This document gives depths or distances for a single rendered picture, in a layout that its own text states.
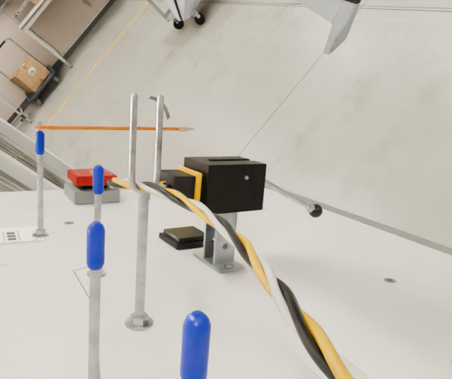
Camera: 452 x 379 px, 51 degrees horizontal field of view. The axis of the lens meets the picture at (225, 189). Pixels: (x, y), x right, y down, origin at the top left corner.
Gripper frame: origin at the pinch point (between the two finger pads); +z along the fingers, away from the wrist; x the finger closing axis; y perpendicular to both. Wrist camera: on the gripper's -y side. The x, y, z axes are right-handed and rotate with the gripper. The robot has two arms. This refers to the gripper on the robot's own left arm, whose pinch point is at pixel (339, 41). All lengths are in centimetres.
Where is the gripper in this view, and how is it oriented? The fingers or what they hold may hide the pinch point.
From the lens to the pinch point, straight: 45.9
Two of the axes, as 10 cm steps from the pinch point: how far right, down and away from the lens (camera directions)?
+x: -2.6, 4.1, -8.7
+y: -9.3, -3.4, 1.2
